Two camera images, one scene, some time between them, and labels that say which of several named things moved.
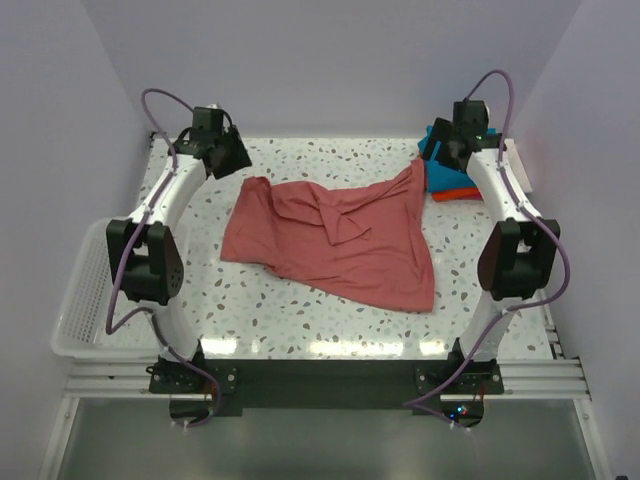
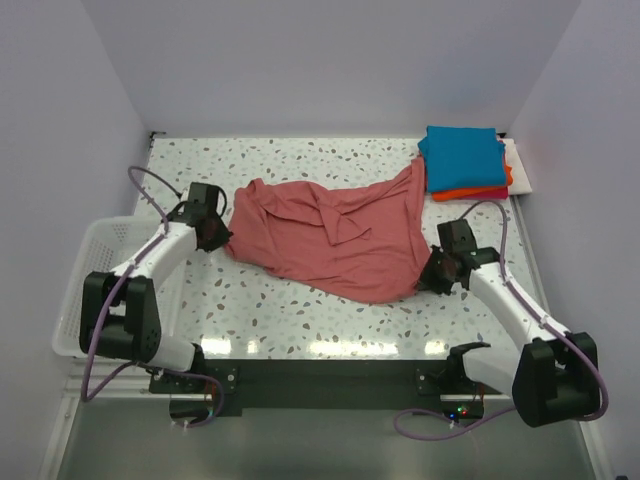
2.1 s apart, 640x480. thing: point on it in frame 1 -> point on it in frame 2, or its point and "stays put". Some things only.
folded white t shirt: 518,165 stays put
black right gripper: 441,131 -> 427,280
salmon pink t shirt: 369,242 stays put
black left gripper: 240,158 -> 224,234
